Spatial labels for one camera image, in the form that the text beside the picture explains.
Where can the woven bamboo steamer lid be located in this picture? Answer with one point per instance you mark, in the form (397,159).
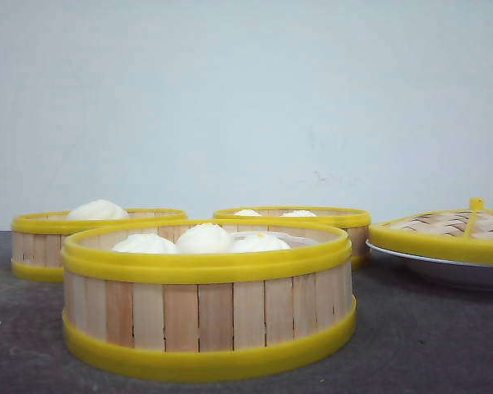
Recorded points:
(463,235)

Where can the left bun back right basket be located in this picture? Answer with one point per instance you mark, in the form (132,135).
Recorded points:
(248,212)

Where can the right yellow-dotted bun front basket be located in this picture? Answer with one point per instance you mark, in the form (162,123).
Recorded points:
(259,242)

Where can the middle white bun front basket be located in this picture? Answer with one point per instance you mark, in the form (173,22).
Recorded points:
(205,238)

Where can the white bun basket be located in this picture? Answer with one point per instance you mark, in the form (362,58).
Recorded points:
(205,238)
(145,243)
(100,209)

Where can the left white bun front basket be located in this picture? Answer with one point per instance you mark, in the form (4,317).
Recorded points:
(145,243)

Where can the front bamboo steamer basket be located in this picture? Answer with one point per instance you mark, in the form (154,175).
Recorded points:
(208,317)

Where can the white bun back left basket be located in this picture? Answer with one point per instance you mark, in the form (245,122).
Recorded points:
(100,209)

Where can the white plate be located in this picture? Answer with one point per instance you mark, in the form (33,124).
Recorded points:
(471,276)

